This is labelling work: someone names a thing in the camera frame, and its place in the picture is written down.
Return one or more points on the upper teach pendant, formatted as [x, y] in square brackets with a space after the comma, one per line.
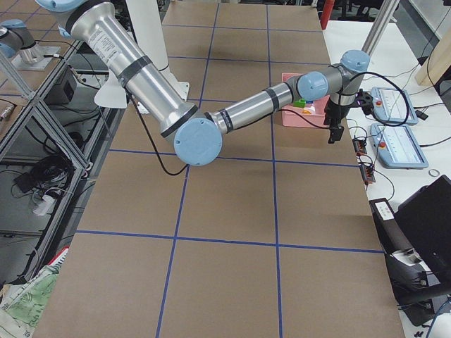
[389, 106]

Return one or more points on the black device with label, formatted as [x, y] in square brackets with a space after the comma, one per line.
[418, 290]

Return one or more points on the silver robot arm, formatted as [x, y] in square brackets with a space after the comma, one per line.
[18, 44]
[198, 137]

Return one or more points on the lower teach pendant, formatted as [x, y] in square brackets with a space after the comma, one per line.
[396, 147]

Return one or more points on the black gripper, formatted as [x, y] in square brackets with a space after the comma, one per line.
[335, 114]

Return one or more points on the teach pendant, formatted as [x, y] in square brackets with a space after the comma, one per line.
[396, 147]
[389, 106]

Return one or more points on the pink plastic box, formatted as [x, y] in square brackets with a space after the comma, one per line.
[303, 113]

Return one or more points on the green patterned cloth bag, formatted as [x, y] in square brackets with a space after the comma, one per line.
[23, 307]

